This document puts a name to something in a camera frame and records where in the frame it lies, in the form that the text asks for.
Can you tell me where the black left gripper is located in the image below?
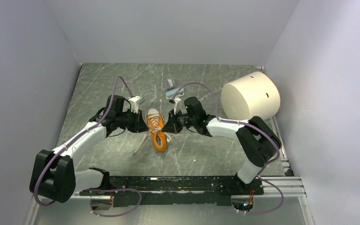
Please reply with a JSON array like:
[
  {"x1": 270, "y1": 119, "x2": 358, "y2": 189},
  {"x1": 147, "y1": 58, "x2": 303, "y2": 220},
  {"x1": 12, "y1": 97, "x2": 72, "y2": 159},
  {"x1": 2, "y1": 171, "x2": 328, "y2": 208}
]
[{"x1": 115, "y1": 108, "x2": 149, "y2": 133}]

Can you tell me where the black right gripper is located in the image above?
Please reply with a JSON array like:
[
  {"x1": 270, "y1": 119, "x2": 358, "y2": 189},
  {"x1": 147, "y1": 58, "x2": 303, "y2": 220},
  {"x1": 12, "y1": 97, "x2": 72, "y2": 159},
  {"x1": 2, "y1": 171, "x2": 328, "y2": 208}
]
[{"x1": 162, "y1": 108, "x2": 196, "y2": 134}]

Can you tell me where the orange canvas sneaker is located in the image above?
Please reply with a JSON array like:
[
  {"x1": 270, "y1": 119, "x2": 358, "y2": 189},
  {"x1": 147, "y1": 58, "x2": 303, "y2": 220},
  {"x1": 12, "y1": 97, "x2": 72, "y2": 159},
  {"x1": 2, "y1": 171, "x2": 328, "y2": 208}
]
[{"x1": 146, "y1": 108, "x2": 168, "y2": 153}]

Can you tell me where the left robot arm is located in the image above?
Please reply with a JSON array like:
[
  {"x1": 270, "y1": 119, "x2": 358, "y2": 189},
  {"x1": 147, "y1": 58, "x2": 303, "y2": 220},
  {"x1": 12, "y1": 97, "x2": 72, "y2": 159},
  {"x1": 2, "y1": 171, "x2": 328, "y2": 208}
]
[{"x1": 29, "y1": 95, "x2": 148, "y2": 203}]

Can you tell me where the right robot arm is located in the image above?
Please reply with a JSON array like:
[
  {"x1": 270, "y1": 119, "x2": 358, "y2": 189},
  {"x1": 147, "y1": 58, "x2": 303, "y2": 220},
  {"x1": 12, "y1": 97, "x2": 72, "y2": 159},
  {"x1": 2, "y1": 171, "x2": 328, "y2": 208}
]
[{"x1": 162, "y1": 97, "x2": 282, "y2": 194}]

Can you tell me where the teal stapler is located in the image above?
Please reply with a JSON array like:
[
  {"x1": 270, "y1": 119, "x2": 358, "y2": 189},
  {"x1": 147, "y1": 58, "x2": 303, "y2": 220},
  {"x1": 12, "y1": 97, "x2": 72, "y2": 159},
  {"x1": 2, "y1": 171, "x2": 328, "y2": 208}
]
[{"x1": 165, "y1": 88, "x2": 185, "y2": 99}]

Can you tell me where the small tape roll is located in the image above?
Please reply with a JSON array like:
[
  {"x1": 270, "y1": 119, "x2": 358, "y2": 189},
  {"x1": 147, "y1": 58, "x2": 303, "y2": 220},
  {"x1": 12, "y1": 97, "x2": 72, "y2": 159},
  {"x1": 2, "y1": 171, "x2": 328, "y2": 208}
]
[{"x1": 166, "y1": 78, "x2": 176, "y2": 90}]

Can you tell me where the white cylindrical container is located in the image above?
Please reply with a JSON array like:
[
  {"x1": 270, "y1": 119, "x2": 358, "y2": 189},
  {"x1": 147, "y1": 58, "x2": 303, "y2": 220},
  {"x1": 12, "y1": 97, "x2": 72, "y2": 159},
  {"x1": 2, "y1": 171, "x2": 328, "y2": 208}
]
[{"x1": 220, "y1": 71, "x2": 281, "y2": 120}]

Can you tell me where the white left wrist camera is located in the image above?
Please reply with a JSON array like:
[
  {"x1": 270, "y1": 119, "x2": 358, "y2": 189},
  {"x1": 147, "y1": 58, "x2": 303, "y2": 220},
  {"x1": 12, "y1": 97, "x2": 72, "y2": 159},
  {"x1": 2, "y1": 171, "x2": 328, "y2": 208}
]
[{"x1": 128, "y1": 96, "x2": 144, "y2": 113}]

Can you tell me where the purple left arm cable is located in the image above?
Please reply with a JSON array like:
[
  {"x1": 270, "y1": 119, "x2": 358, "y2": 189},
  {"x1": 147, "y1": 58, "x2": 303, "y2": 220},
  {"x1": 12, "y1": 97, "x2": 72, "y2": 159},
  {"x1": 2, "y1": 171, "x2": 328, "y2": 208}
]
[{"x1": 32, "y1": 75, "x2": 143, "y2": 218}]

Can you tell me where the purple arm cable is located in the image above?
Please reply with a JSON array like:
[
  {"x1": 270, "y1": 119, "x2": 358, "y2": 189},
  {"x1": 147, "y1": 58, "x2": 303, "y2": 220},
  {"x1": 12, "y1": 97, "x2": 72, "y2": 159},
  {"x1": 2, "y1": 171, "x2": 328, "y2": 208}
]
[
  {"x1": 171, "y1": 82, "x2": 285, "y2": 216},
  {"x1": 32, "y1": 75, "x2": 143, "y2": 218}
]

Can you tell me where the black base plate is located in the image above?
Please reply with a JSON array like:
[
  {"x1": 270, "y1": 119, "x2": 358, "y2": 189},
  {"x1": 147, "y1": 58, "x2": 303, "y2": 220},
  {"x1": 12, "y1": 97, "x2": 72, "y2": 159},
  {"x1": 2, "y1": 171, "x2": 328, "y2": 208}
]
[{"x1": 79, "y1": 176, "x2": 264, "y2": 207}]

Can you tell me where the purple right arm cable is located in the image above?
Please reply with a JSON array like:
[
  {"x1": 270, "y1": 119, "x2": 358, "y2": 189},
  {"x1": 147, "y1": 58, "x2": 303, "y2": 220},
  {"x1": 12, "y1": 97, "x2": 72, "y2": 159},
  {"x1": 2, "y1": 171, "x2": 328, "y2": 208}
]
[{"x1": 171, "y1": 82, "x2": 285, "y2": 216}]

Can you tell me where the aluminium frame rail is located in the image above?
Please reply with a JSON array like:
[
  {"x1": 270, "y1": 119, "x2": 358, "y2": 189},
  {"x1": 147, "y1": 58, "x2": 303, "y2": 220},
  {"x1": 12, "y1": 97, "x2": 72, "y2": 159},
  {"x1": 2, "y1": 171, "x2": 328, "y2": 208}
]
[{"x1": 30, "y1": 116, "x2": 313, "y2": 225}]

